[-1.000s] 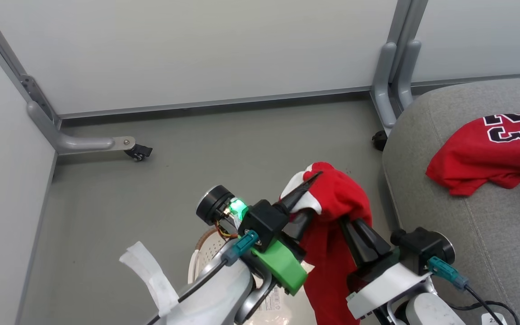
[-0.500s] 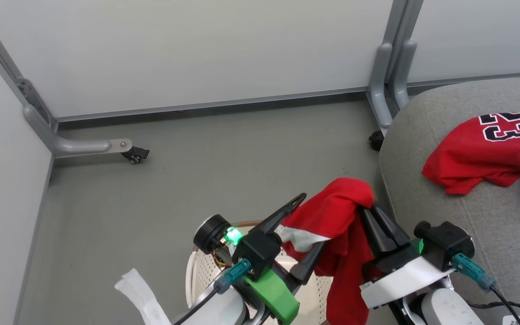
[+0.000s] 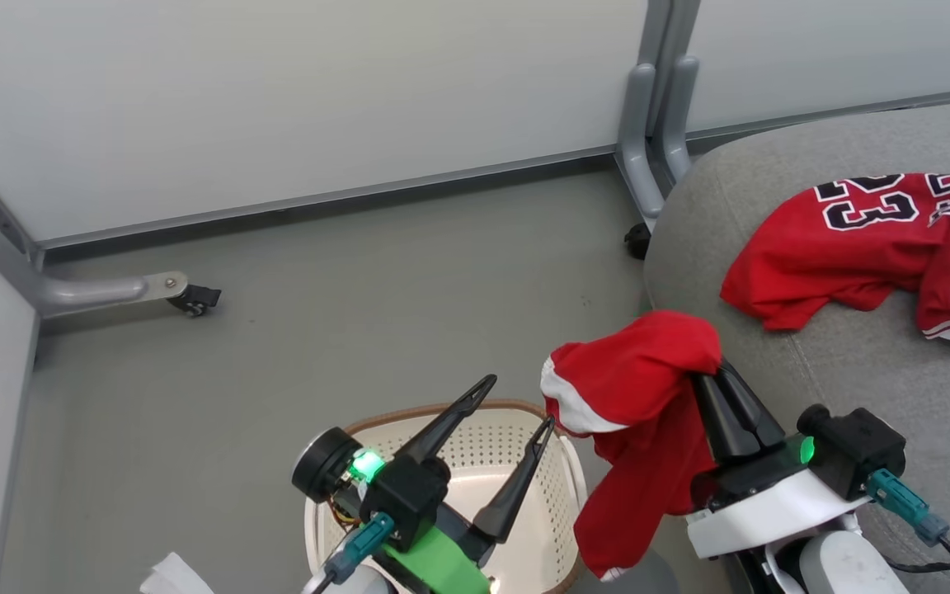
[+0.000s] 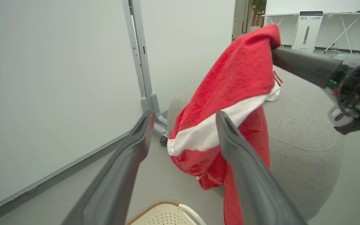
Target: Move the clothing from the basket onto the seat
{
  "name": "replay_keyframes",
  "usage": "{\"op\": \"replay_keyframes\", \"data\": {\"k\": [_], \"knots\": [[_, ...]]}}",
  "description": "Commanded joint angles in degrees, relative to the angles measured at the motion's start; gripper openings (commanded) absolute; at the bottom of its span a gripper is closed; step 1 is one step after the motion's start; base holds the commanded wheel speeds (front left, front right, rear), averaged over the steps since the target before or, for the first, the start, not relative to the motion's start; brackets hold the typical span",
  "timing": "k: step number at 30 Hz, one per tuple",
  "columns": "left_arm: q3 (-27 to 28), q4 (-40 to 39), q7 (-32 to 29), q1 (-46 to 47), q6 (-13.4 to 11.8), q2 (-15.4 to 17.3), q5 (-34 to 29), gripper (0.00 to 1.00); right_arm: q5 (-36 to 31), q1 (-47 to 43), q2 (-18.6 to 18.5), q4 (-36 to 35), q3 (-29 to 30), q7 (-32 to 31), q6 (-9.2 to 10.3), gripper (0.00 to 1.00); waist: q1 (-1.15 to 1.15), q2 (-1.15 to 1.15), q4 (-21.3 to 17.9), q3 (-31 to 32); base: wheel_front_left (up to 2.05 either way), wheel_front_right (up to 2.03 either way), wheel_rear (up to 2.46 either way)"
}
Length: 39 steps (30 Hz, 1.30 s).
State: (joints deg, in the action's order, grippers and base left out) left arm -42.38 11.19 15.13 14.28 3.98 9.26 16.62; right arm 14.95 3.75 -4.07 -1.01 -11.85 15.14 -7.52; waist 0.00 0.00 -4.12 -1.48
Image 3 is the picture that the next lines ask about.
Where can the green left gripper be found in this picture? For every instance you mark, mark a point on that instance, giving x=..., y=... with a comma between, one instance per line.
x=434, y=565

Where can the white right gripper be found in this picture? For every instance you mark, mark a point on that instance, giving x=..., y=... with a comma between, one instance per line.
x=772, y=507

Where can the red shorts white stripe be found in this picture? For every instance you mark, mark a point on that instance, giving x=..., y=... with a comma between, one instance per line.
x=632, y=388

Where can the red numbered basketball jersey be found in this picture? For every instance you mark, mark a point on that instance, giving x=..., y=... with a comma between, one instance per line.
x=846, y=256

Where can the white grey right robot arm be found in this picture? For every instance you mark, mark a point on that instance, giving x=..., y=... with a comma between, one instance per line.
x=838, y=569

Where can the grey fabric sofa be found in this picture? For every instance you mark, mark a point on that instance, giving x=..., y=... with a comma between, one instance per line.
x=854, y=371

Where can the cream perforated laundry basket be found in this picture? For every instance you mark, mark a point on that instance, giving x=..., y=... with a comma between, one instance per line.
x=483, y=462

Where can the black round caster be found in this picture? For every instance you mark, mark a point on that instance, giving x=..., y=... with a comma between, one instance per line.
x=637, y=241

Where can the grey curved partition foot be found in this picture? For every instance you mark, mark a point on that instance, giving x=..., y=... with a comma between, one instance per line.
x=636, y=157
x=677, y=124

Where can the black caster with brake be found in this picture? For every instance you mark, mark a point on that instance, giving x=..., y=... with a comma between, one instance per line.
x=196, y=299

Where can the white crumpled cloth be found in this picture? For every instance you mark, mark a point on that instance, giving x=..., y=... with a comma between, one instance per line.
x=174, y=577

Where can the long grey partition foot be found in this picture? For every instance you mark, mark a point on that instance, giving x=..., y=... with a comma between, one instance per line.
x=87, y=290

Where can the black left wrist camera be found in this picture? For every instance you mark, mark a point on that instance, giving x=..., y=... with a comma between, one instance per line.
x=405, y=499

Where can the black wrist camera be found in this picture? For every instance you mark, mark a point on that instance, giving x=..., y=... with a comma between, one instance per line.
x=405, y=499
x=854, y=450

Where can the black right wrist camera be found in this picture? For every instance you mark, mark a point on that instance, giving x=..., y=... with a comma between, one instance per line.
x=854, y=450

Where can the long grey partition bottom rail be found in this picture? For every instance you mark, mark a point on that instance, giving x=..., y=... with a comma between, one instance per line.
x=318, y=198

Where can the grey double partition post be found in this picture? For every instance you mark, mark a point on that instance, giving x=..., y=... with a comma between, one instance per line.
x=665, y=33

